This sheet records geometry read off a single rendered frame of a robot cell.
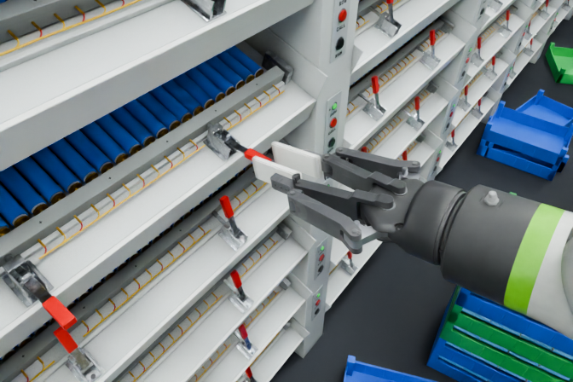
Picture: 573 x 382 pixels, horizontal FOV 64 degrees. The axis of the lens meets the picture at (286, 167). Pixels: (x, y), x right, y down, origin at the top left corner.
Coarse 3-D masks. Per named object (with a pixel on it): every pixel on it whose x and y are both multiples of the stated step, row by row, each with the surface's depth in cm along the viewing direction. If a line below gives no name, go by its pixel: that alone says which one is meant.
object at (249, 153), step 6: (228, 138) 58; (228, 144) 58; (234, 144) 57; (240, 150) 57; (246, 150) 56; (252, 150) 56; (246, 156) 56; (252, 156) 55; (258, 156) 55; (264, 156) 55
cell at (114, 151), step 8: (88, 128) 54; (96, 128) 54; (88, 136) 54; (96, 136) 54; (104, 136) 54; (96, 144) 54; (104, 144) 53; (112, 144) 53; (104, 152) 53; (112, 152) 53; (120, 152) 53; (112, 160) 53
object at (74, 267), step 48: (240, 48) 72; (288, 48) 67; (288, 96) 68; (240, 144) 61; (144, 192) 53; (192, 192) 55; (96, 240) 49; (144, 240) 53; (0, 288) 44; (0, 336) 41
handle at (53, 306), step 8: (24, 280) 42; (32, 280) 43; (32, 288) 42; (40, 288) 42; (40, 296) 41; (48, 296) 41; (48, 304) 41; (56, 304) 41; (48, 312) 41; (56, 312) 40; (64, 312) 40; (56, 320) 40; (64, 320) 40; (72, 320) 40; (64, 328) 39
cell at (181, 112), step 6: (150, 90) 60; (156, 90) 60; (162, 90) 60; (156, 96) 60; (162, 96) 60; (168, 96) 60; (162, 102) 60; (168, 102) 59; (174, 102) 59; (168, 108) 59; (174, 108) 59; (180, 108) 59; (186, 108) 60; (174, 114) 59; (180, 114) 59; (186, 114) 59; (180, 120) 59
